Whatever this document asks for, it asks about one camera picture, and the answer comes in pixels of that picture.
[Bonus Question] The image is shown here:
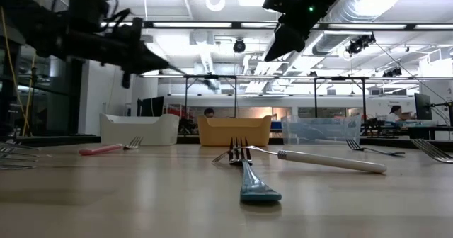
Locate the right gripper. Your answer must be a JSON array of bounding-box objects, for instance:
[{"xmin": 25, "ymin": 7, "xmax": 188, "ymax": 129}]
[{"xmin": 263, "ymin": 0, "xmax": 332, "ymax": 63}]

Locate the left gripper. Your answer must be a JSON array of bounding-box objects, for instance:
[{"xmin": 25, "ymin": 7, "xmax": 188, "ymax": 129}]
[{"xmin": 101, "ymin": 35, "xmax": 171, "ymax": 89}]

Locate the blue-handled fork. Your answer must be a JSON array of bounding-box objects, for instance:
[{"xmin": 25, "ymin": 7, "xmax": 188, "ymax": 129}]
[
  {"xmin": 229, "ymin": 137, "xmax": 283, "ymax": 203},
  {"xmin": 345, "ymin": 138, "xmax": 406, "ymax": 157}
]

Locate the silver metal fork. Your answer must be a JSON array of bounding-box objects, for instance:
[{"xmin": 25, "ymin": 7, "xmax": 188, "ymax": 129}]
[{"xmin": 411, "ymin": 138, "xmax": 453, "ymax": 164}]

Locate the black computer monitor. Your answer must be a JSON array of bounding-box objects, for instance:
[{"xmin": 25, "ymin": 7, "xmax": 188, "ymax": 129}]
[
  {"xmin": 137, "ymin": 96, "xmax": 166, "ymax": 118},
  {"xmin": 414, "ymin": 92, "xmax": 433, "ymax": 121}
]

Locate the black ceiling spotlight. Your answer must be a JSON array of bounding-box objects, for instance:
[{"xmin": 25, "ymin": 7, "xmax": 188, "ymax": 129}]
[
  {"xmin": 345, "ymin": 34, "xmax": 377, "ymax": 56},
  {"xmin": 382, "ymin": 67, "xmax": 403, "ymax": 78}
]

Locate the white plastic bin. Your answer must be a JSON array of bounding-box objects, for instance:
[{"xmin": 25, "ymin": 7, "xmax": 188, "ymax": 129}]
[{"xmin": 99, "ymin": 113, "xmax": 180, "ymax": 147}]

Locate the clear plastic bin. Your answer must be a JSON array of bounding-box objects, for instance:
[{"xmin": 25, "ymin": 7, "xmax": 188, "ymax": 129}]
[{"xmin": 281, "ymin": 114, "xmax": 362, "ymax": 146}]

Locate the orange plastic bin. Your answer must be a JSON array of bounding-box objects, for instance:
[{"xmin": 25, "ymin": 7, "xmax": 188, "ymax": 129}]
[{"xmin": 197, "ymin": 115, "xmax": 273, "ymax": 147}]

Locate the dark background desk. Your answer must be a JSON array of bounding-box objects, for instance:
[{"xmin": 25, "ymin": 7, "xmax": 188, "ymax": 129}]
[{"xmin": 364, "ymin": 123, "xmax": 453, "ymax": 140}]

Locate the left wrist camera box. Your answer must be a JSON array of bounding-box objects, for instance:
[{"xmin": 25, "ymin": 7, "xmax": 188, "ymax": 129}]
[{"xmin": 121, "ymin": 16, "xmax": 144, "ymax": 43}]

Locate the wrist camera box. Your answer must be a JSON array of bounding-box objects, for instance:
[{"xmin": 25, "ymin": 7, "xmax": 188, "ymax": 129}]
[
  {"xmin": 121, "ymin": 16, "xmax": 144, "ymax": 43},
  {"xmin": 261, "ymin": 0, "xmax": 286, "ymax": 14}
]

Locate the silver ventilation duct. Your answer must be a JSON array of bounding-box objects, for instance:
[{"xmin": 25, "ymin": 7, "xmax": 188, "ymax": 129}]
[{"xmin": 313, "ymin": 0, "xmax": 394, "ymax": 57}]

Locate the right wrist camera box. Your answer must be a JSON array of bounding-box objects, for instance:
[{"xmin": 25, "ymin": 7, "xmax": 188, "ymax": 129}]
[{"xmin": 261, "ymin": 0, "xmax": 286, "ymax": 14}]

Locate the black overhead camera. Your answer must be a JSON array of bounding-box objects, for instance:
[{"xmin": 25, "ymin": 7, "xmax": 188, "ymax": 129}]
[{"xmin": 232, "ymin": 38, "xmax": 247, "ymax": 54}]

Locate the black overhead frame bar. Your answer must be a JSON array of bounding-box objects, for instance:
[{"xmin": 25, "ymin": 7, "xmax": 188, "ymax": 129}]
[{"xmin": 101, "ymin": 20, "xmax": 453, "ymax": 32}]

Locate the black background table frame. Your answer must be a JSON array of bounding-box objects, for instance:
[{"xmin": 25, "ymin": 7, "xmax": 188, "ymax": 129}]
[
  {"xmin": 183, "ymin": 74, "xmax": 238, "ymax": 118},
  {"xmin": 313, "ymin": 75, "xmax": 367, "ymax": 125}
]

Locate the white ring light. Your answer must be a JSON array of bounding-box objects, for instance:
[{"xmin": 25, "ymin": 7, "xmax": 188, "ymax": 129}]
[{"xmin": 205, "ymin": 0, "xmax": 227, "ymax": 13}]

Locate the yellow cable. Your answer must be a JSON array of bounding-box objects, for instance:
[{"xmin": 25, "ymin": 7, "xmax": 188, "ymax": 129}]
[{"xmin": 0, "ymin": 6, "xmax": 36, "ymax": 137}]

